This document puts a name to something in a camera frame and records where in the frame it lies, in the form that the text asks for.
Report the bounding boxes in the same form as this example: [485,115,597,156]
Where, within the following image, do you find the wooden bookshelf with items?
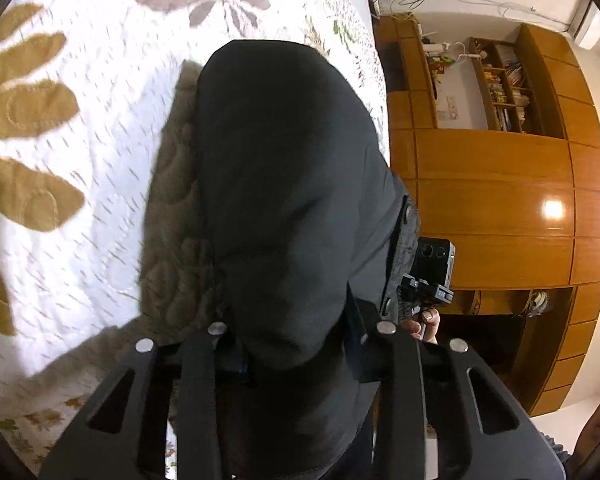
[468,37,543,134]

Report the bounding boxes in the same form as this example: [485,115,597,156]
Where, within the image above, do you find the white wall cables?
[379,0,577,28]

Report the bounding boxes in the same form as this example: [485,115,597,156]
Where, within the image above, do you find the orange wooden wardrobe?
[374,16,600,416]

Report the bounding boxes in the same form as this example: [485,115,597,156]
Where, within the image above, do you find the white floral quilt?
[0,0,388,474]

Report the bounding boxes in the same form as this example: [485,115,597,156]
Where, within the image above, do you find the white air conditioner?
[568,0,600,50]

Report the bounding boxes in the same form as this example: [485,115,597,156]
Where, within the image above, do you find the person's right hand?
[400,308,440,344]

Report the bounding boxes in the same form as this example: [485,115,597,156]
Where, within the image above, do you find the black pants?
[194,40,419,479]

